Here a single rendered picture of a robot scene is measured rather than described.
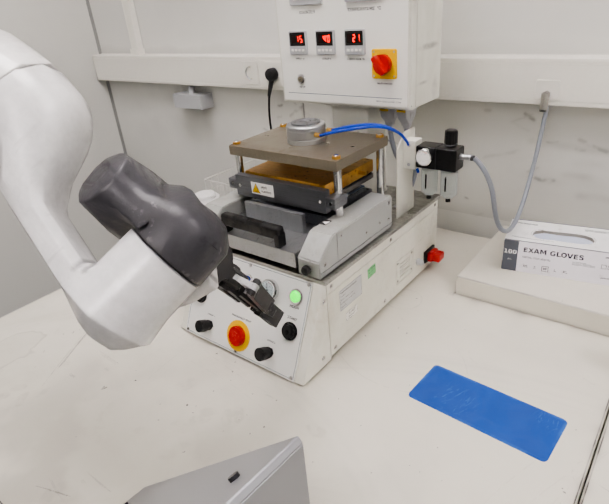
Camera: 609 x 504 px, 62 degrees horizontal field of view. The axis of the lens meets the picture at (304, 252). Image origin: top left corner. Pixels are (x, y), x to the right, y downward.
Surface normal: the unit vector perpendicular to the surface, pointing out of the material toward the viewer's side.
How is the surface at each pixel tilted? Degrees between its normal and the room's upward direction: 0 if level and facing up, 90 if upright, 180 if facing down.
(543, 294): 0
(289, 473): 90
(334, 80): 90
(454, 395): 0
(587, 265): 90
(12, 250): 90
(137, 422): 0
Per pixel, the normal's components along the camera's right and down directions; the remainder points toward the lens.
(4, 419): -0.08, -0.88
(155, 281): 0.40, 0.18
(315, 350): 0.78, 0.23
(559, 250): -0.48, 0.39
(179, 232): 0.08, -0.07
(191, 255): 0.44, 0.39
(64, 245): 0.51, -0.55
